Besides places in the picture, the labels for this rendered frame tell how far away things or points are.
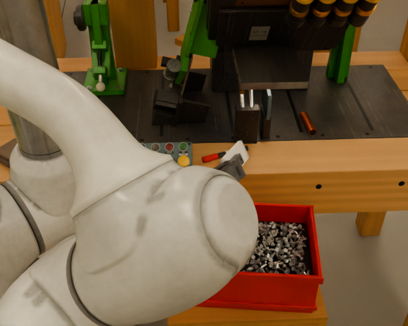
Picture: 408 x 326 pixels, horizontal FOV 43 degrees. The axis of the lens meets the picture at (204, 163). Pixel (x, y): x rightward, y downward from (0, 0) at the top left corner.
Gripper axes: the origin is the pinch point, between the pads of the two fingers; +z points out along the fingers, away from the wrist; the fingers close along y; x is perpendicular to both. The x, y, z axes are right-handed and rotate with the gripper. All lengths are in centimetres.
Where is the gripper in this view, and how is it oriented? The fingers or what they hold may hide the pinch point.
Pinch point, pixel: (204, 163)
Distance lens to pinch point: 79.9
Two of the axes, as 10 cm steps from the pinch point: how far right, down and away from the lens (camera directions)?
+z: 4.3, -4.3, 7.9
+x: 4.2, 8.7, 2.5
